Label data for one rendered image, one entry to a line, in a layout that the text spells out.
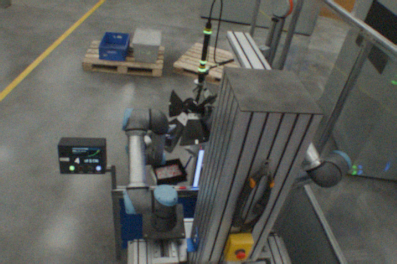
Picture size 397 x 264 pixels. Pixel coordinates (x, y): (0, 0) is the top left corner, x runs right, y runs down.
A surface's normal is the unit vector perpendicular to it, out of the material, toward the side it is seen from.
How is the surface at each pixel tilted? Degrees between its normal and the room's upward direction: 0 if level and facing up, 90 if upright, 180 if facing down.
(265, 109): 0
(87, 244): 0
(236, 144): 90
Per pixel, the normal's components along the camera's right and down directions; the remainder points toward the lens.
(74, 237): 0.13, -0.77
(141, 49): 0.04, 0.70
